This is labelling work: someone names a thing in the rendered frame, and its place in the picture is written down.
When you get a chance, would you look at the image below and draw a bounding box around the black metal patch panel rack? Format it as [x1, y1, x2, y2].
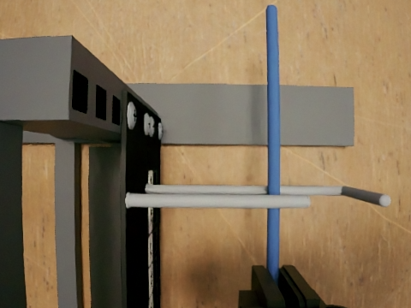
[0, 35, 390, 308]

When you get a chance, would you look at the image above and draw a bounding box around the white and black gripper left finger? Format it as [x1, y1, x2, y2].
[238, 265, 285, 308]

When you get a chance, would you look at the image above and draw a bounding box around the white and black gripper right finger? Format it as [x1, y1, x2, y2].
[278, 265, 346, 308]

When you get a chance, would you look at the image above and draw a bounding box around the blue cable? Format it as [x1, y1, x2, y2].
[265, 4, 280, 286]

